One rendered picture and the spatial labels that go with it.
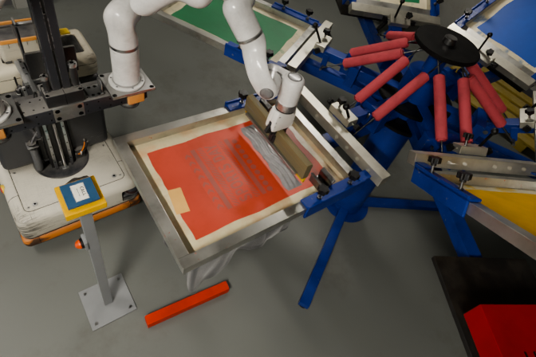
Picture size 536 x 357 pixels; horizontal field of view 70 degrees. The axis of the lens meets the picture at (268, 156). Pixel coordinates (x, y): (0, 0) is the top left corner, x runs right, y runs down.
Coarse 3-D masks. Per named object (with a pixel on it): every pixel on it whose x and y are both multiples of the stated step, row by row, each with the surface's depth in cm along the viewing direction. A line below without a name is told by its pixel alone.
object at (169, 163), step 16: (240, 128) 165; (288, 128) 171; (176, 144) 151; (192, 144) 153; (208, 144) 155; (160, 160) 145; (176, 160) 146; (160, 176) 140; (176, 176) 141; (192, 176) 143
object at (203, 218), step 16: (256, 160) 155; (272, 176) 151; (192, 192) 138; (272, 192) 146; (288, 192) 147; (192, 208) 134; (208, 208) 135; (240, 208) 138; (256, 208) 140; (192, 224) 130; (208, 224) 131; (224, 224) 133
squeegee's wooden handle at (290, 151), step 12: (252, 96) 155; (252, 108) 154; (264, 108) 151; (264, 120) 150; (276, 132) 146; (276, 144) 148; (288, 144) 142; (288, 156) 144; (300, 156) 139; (300, 168) 140
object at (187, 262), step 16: (208, 112) 162; (224, 112) 164; (240, 112) 169; (160, 128) 150; (176, 128) 153; (192, 128) 159; (304, 128) 170; (128, 144) 144; (320, 144) 164; (128, 160) 137; (336, 160) 159; (144, 176) 134; (144, 192) 130; (160, 208) 127; (288, 208) 138; (304, 208) 140; (160, 224) 124; (256, 224) 131; (272, 224) 132; (176, 240) 121; (224, 240) 125; (240, 240) 126; (176, 256) 118; (192, 256) 119; (208, 256) 120
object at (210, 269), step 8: (288, 224) 170; (272, 232) 159; (256, 240) 158; (264, 240) 162; (240, 248) 160; (248, 248) 160; (256, 248) 163; (224, 256) 149; (208, 264) 144; (216, 264) 151; (224, 264) 157; (200, 272) 147; (208, 272) 156; (216, 272) 159; (200, 280) 158
